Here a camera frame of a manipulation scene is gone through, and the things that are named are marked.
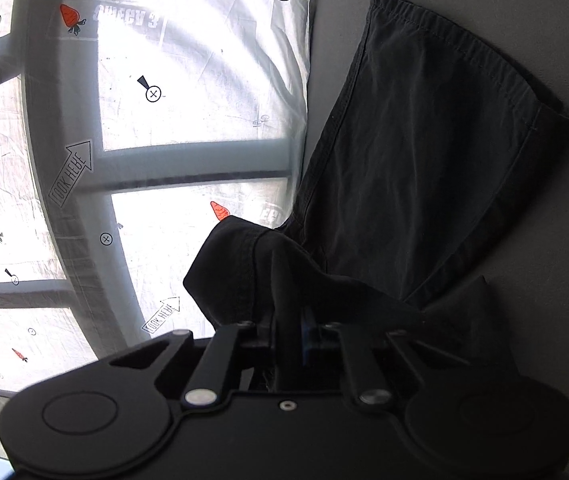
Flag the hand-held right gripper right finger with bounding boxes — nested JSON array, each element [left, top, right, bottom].
[[301, 310, 518, 407]]

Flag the black pants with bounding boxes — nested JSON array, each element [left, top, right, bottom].
[[183, 0, 569, 393]]

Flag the white carrot-print sheet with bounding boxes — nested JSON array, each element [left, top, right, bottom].
[[0, 0, 321, 396]]

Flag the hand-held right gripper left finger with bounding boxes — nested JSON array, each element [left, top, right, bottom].
[[97, 321, 276, 408]]

